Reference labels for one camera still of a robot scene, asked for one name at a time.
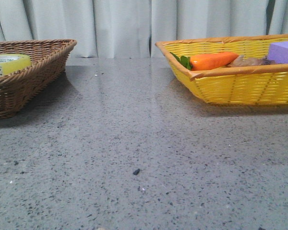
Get purple foam block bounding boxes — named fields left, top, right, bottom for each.
left=267, top=41, right=288, bottom=64

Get brown dried object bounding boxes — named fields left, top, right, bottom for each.
left=227, top=56, right=276, bottom=68

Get brown wicker basket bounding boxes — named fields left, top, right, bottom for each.
left=0, top=39, right=77, bottom=119

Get yellow woven basket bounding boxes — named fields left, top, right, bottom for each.
left=156, top=34, right=288, bottom=105

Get white curtain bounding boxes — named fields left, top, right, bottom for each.
left=0, top=0, right=288, bottom=58

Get yellow tape roll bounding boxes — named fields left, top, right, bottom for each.
left=0, top=54, right=31, bottom=77

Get orange toy carrot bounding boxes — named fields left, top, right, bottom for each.
left=171, top=52, right=239, bottom=71

